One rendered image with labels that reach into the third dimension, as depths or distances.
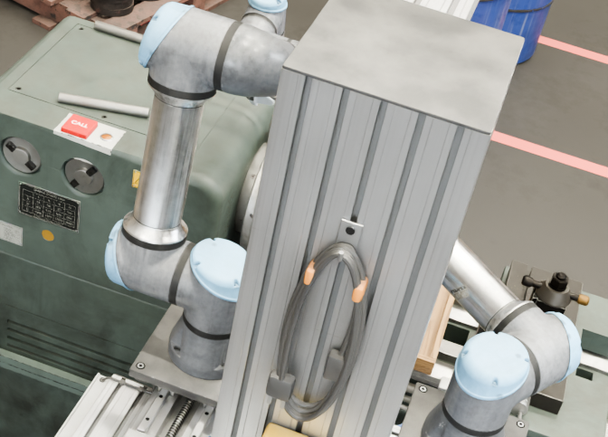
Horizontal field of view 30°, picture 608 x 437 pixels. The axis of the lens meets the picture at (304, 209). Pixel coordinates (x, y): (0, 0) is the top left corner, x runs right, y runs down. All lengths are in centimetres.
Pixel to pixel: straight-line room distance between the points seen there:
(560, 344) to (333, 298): 67
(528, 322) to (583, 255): 260
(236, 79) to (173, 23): 13
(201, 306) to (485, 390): 51
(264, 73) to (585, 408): 119
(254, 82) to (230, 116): 79
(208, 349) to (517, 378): 55
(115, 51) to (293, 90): 150
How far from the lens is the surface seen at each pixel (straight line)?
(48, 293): 278
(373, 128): 130
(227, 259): 199
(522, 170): 500
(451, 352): 271
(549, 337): 205
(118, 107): 254
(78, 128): 247
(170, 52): 182
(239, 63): 179
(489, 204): 473
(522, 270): 284
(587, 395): 266
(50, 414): 308
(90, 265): 266
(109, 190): 250
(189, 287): 199
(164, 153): 191
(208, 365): 207
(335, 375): 151
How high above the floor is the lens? 269
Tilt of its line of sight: 37 degrees down
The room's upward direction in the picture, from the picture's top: 13 degrees clockwise
